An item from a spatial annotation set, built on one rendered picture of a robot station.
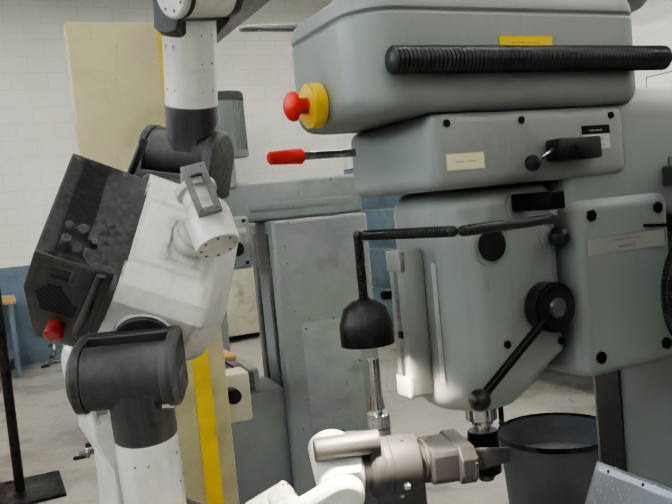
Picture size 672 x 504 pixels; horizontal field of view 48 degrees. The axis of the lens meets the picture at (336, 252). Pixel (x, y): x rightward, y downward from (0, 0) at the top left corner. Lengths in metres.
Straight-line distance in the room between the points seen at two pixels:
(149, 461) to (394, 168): 0.53
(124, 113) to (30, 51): 7.50
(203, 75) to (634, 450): 1.01
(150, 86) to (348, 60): 1.84
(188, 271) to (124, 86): 1.63
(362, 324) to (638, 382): 0.64
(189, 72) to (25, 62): 8.89
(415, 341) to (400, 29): 0.43
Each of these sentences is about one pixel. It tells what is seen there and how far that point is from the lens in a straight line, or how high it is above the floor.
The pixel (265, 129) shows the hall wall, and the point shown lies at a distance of 10.66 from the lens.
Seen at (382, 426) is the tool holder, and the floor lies 1.17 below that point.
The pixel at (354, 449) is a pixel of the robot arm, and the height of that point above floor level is 1.28.
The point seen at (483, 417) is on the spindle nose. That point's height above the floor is 1.29.
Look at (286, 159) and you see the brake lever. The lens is 1.12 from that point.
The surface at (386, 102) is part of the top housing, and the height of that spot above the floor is 1.74.
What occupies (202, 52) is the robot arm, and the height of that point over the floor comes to 1.89.
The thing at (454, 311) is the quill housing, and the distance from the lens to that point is 1.06.
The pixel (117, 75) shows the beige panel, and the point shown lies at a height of 2.12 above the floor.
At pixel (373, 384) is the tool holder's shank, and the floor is 1.26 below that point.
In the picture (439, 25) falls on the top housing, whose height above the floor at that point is 1.84.
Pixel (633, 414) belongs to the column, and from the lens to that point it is 1.51.
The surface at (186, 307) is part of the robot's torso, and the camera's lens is 1.16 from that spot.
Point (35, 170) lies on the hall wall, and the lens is 10.00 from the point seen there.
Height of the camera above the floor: 1.63
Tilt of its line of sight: 4 degrees down
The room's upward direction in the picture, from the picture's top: 5 degrees counter-clockwise
